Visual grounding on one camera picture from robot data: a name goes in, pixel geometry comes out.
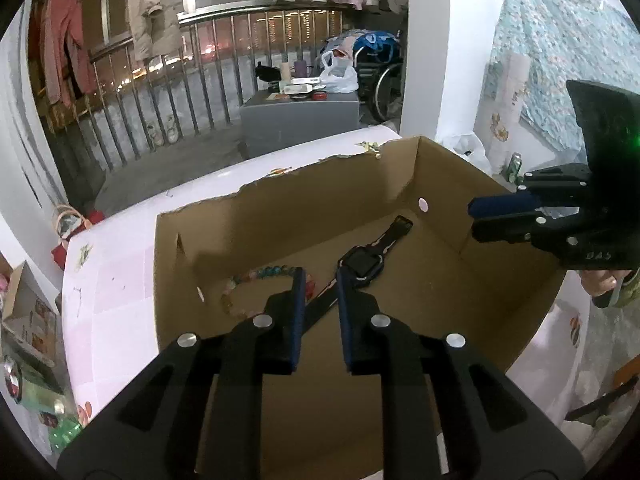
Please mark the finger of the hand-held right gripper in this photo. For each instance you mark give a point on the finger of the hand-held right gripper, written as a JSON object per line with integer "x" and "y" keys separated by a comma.
{"x": 505, "y": 205}
{"x": 505, "y": 232}

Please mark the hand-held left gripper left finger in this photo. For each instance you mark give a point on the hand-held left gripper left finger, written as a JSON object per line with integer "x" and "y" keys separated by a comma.
{"x": 295, "y": 320}

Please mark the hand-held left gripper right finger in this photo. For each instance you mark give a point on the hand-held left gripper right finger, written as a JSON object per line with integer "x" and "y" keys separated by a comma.
{"x": 345, "y": 320}

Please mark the dark blue smart watch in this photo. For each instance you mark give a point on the dark blue smart watch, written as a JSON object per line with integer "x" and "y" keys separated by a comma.
{"x": 362, "y": 262}

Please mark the brown cardboard box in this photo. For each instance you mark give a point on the brown cardboard box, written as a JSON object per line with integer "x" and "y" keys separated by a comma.
{"x": 450, "y": 310}

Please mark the person's right hand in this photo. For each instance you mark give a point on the person's right hand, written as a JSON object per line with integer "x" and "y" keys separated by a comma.
{"x": 600, "y": 282}

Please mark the green can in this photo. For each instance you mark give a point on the green can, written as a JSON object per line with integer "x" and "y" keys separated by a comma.
{"x": 514, "y": 167}

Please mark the crumpled white plastic bag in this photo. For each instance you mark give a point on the crumpled white plastic bag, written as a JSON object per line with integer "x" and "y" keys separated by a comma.
{"x": 470, "y": 150}

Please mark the rolled printed mat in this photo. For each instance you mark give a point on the rolled printed mat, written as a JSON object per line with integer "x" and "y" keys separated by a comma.
{"x": 502, "y": 110}

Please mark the wheelchair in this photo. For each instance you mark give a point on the wheelchair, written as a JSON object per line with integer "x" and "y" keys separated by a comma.
{"x": 385, "y": 85}

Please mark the grey cabinet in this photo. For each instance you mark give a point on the grey cabinet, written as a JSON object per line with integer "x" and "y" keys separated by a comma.
{"x": 300, "y": 120}

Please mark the red tape roll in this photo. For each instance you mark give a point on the red tape roll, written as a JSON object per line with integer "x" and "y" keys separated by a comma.
{"x": 320, "y": 96}

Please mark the pair of white shoes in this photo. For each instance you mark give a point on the pair of white shoes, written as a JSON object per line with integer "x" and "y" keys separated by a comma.
{"x": 165, "y": 132}

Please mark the flat white box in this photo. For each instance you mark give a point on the flat white box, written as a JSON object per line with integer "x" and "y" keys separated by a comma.
{"x": 305, "y": 81}

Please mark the purple cup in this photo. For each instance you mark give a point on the purple cup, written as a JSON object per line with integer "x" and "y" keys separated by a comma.
{"x": 299, "y": 68}

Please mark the black item on cabinet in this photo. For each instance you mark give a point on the black item on cabinet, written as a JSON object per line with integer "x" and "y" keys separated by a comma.
{"x": 267, "y": 72}

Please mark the green packet box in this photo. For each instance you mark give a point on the green packet box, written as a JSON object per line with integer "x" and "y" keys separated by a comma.
{"x": 40, "y": 395}

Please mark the small open cardboard box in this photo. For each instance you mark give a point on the small open cardboard box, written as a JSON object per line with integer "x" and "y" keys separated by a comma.
{"x": 27, "y": 315}

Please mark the metal balcony railing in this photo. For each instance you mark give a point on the metal balcony railing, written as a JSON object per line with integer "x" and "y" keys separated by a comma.
{"x": 200, "y": 60}

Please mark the white curtain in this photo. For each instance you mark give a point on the white curtain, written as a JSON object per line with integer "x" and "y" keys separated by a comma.
{"x": 25, "y": 125}

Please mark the hanging beige jacket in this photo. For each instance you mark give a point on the hanging beige jacket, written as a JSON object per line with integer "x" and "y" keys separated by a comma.
{"x": 150, "y": 10}

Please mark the floral teal wall cloth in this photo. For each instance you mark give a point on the floral teal wall cloth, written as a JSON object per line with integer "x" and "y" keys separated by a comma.
{"x": 550, "y": 35}

